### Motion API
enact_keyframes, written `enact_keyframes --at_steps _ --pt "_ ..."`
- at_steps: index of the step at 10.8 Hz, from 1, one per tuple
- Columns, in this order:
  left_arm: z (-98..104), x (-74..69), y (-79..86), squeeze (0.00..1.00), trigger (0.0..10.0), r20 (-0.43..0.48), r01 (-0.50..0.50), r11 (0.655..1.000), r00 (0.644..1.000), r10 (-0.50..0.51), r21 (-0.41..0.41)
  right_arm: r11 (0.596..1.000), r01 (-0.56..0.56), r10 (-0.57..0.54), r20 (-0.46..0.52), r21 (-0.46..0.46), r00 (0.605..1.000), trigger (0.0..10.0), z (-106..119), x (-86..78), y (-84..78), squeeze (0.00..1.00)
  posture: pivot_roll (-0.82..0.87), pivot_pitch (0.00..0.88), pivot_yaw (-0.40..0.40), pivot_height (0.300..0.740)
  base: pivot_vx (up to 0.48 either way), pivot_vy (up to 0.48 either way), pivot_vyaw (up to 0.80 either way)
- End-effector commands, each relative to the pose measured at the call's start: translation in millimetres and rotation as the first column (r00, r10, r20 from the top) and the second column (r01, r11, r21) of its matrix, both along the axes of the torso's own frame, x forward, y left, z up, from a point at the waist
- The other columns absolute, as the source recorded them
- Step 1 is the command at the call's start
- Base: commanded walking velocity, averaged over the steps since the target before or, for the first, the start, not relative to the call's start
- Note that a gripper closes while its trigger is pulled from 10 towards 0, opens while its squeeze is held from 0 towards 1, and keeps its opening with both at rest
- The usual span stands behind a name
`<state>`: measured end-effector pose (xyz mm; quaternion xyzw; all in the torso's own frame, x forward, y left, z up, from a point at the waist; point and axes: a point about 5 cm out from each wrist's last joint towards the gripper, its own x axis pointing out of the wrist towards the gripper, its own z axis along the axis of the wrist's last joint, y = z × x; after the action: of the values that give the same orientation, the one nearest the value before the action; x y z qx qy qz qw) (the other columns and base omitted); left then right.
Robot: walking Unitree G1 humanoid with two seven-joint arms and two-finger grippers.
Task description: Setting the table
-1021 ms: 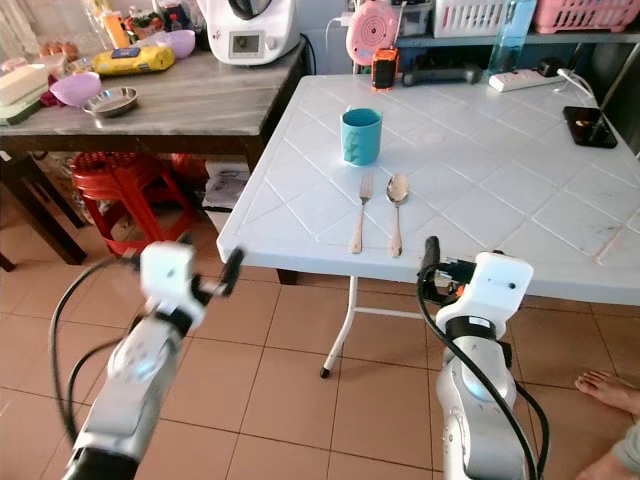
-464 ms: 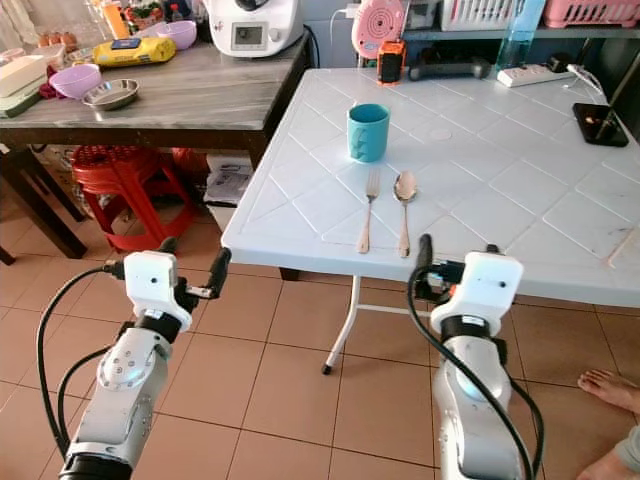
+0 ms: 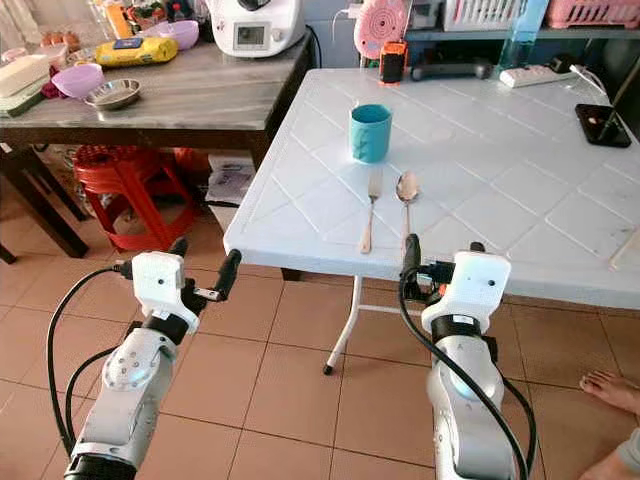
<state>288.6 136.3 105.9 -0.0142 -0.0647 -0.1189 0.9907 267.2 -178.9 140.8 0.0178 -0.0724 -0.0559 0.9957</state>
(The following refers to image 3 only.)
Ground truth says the steel fork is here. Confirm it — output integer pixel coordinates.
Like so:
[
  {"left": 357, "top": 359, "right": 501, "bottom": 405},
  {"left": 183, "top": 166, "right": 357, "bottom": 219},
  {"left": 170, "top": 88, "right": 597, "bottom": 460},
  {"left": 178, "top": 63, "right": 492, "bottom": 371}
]
[{"left": 361, "top": 167, "right": 384, "bottom": 255}]

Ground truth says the white plastic folding table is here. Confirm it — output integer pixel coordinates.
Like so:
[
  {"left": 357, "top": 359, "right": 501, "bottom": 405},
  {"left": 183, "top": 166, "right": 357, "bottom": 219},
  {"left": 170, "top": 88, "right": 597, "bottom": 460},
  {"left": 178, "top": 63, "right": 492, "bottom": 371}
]
[{"left": 223, "top": 67, "right": 640, "bottom": 377}]

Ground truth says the steel spoon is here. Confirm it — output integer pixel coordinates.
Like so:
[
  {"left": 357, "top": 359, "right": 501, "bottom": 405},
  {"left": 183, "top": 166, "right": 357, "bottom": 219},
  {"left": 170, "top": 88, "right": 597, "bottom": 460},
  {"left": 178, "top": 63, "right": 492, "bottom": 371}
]
[{"left": 395, "top": 170, "right": 421, "bottom": 241}]

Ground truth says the red plastic stool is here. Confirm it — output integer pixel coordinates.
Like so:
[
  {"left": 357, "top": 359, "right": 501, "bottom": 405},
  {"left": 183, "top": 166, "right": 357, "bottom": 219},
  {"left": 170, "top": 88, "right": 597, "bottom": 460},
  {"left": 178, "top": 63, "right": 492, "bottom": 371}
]
[{"left": 73, "top": 146, "right": 192, "bottom": 254}]

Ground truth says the teal plastic cup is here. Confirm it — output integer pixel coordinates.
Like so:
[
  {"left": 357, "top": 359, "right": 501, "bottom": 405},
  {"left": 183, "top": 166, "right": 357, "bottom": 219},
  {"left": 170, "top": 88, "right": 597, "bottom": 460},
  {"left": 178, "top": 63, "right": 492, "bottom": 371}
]
[{"left": 349, "top": 102, "right": 394, "bottom": 165}]

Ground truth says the dark wooden table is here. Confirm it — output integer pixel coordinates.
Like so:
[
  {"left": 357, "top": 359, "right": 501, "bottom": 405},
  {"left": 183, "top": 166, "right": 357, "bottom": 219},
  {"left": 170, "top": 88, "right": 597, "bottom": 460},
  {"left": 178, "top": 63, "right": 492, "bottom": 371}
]
[{"left": 0, "top": 37, "right": 313, "bottom": 265}]

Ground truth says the stainless steel bowl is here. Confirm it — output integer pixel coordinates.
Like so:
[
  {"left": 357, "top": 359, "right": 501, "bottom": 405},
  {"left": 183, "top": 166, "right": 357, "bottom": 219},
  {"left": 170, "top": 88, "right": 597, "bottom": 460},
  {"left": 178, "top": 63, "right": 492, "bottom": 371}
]
[{"left": 84, "top": 78, "right": 144, "bottom": 111}]

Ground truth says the long black device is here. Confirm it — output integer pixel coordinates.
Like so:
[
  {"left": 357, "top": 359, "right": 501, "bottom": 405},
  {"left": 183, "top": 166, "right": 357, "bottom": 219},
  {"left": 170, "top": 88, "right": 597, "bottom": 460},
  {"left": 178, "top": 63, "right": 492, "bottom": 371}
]
[{"left": 409, "top": 59, "right": 497, "bottom": 82}]

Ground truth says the white power strip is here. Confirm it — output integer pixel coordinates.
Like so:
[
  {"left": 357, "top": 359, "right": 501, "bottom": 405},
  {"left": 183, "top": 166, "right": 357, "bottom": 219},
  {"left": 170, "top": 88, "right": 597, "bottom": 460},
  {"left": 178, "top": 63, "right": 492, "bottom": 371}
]
[{"left": 499, "top": 61, "right": 580, "bottom": 90}]

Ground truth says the small purple plastic bowl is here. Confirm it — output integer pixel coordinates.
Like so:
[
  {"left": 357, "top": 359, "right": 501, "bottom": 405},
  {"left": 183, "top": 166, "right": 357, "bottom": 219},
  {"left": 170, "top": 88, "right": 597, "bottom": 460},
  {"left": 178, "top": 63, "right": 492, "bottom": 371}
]
[{"left": 51, "top": 62, "right": 106, "bottom": 101}]

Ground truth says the yellow food package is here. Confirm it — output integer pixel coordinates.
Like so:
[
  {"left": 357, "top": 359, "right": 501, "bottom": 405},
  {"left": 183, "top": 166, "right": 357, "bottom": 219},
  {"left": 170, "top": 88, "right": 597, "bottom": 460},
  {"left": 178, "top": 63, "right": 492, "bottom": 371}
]
[{"left": 94, "top": 35, "right": 180, "bottom": 69}]

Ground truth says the person's bare foot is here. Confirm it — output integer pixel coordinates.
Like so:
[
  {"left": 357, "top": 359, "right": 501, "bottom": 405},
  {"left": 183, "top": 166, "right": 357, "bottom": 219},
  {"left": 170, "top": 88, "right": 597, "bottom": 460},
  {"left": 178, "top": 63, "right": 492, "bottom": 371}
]
[{"left": 579, "top": 369, "right": 640, "bottom": 417}]

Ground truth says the orange and black device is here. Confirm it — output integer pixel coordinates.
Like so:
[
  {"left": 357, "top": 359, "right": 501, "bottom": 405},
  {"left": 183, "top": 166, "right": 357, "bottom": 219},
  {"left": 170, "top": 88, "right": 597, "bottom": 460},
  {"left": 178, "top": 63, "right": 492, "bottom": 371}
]
[{"left": 379, "top": 39, "right": 410, "bottom": 85}]

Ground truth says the large purple plastic bowl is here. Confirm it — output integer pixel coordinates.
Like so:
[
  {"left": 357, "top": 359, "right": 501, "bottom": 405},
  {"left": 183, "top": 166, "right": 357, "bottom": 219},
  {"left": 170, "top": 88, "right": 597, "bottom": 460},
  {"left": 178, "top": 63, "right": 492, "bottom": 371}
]
[{"left": 154, "top": 19, "right": 202, "bottom": 52}]

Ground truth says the white and green box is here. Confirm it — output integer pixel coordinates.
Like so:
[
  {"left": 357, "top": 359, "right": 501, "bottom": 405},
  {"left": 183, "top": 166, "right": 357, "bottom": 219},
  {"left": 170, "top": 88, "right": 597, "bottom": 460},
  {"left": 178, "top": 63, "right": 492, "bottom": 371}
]
[{"left": 0, "top": 54, "right": 52, "bottom": 117}]

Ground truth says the blue transparent bottle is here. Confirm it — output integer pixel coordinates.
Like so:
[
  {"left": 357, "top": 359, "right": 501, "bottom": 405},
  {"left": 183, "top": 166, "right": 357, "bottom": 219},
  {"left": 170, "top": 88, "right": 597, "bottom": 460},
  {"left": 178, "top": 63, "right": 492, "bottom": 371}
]
[{"left": 499, "top": 0, "right": 554, "bottom": 70}]

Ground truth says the white plastic basket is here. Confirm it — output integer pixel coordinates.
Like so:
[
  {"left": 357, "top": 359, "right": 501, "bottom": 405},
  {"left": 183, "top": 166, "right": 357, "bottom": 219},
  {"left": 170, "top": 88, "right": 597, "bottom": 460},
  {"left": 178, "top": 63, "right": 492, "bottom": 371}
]
[{"left": 444, "top": 0, "right": 527, "bottom": 32}]

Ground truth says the white kitchen appliance with display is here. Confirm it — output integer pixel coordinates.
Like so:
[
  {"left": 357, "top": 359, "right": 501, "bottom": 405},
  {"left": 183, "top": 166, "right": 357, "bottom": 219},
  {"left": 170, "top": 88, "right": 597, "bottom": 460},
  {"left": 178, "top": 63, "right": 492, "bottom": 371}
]
[{"left": 204, "top": 0, "right": 309, "bottom": 59}]

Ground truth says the pink round fan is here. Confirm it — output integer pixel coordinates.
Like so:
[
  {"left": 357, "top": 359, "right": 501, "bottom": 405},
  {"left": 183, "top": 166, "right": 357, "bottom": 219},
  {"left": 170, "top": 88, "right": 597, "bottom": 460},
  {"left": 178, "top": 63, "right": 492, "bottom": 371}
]
[{"left": 354, "top": 0, "right": 412, "bottom": 60}]

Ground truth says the person's bare leg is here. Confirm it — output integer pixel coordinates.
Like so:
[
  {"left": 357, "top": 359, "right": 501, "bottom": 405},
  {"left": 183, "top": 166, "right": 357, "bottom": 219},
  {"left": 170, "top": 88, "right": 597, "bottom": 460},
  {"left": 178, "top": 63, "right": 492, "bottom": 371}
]
[{"left": 588, "top": 428, "right": 640, "bottom": 480}]

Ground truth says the pink plastic basket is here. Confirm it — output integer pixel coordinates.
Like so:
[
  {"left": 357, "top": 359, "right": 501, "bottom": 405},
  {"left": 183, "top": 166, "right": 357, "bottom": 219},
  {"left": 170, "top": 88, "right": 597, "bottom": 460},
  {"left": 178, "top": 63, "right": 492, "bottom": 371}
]
[{"left": 546, "top": 0, "right": 640, "bottom": 30}]

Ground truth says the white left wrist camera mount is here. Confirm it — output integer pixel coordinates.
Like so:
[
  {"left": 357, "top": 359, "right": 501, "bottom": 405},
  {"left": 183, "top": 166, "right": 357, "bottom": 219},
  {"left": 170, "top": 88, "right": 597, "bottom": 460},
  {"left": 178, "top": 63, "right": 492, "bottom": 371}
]
[{"left": 131, "top": 250, "right": 197, "bottom": 332}]

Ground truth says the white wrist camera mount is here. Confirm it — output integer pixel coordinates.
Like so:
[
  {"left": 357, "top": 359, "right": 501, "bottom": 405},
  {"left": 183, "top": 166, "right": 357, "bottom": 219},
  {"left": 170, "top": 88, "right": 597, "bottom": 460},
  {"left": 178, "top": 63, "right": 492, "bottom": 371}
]
[
  {"left": 447, "top": 250, "right": 514, "bottom": 337},
  {"left": 131, "top": 250, "right": 197, "bottom": 332}
]

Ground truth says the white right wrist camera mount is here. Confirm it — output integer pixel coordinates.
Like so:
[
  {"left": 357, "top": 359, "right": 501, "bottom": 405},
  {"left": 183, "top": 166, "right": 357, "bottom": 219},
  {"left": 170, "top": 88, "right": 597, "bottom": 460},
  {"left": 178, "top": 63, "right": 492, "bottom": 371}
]
[{"left": 447, "top": 250, "right": 514, "bottom": 337}]

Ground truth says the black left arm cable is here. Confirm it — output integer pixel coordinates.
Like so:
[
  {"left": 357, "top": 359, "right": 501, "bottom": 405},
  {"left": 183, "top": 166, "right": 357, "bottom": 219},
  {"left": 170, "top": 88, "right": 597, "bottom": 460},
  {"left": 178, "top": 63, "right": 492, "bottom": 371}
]
[{"left": 45, "top": 260, "right": 137, "bottom": 463}]

